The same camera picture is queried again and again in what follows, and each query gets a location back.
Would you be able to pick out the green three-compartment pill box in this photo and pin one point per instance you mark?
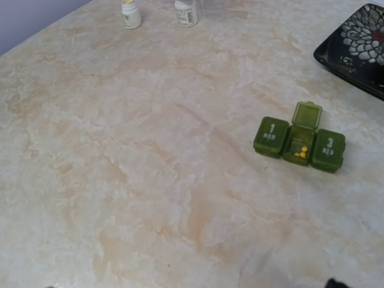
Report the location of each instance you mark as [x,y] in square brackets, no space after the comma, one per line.
[277,138]

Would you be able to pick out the white pill bottle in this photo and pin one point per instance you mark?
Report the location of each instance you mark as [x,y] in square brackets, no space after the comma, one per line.
[131,14]
[186,13]

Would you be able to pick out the yellow pills in box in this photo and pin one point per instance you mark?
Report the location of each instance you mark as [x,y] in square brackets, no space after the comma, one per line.
[303,153]

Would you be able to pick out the black floral square plate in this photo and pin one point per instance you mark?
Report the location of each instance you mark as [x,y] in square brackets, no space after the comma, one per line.
[354,51]

